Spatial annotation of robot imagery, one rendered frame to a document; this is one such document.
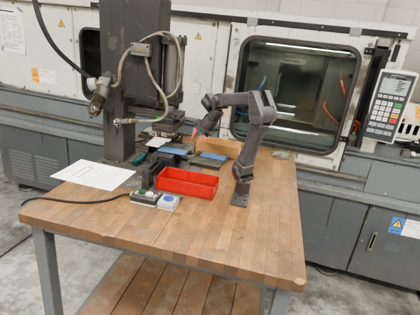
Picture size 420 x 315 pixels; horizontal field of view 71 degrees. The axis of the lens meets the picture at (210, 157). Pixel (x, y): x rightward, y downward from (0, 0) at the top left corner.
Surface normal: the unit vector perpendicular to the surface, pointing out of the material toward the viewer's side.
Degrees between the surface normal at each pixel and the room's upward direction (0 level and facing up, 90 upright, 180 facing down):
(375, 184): 90
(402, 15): 90
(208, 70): 90
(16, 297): 0
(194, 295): 0
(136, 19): 90
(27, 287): 0
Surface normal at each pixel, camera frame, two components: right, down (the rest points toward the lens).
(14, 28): -0.28, 0.34
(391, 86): -0.48, 0.40
